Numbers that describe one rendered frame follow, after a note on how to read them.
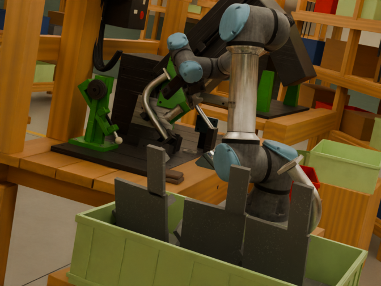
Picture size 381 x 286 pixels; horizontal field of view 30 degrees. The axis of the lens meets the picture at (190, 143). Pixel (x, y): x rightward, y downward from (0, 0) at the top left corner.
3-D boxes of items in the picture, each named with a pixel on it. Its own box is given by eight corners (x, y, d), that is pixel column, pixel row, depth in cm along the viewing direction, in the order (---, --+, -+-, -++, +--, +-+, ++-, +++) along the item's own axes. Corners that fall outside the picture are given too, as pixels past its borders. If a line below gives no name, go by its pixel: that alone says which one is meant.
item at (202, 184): (271, 169, 365) (278, 141, 363) (164, 240, 225) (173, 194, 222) (245, 163, 370) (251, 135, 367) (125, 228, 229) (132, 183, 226)
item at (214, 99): (245, 109, 305) (246, 101, 305) (235, 111, 290) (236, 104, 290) (162, 89, 317) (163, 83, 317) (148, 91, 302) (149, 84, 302)
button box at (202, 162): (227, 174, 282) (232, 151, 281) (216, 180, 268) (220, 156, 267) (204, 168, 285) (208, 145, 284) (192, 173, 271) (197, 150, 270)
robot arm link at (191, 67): (215, 68, 248) (205, 50, 255) (187, 66, 242) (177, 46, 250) (207, 86, 252) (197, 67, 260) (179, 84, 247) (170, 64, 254)
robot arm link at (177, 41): (169, 49, 249) (162, 35, 255) (176, 71, 258) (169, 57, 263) (190, 41, 250) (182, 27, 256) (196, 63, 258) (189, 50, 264)
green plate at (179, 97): (188, 115, 291) (201, 66, 293) (182, 111, 283) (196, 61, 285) (162, 109, 294) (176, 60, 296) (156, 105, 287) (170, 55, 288)
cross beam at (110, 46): (156, 59, 369) (159, 42, 367) (15, 61, 247) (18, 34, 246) (147, 57, 371) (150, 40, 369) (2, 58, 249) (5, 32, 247)
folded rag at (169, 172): (184, 181, 243) (186, 172, 242) (177, 185, 235) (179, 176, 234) (156, 174, 245) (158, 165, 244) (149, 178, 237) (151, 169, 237)
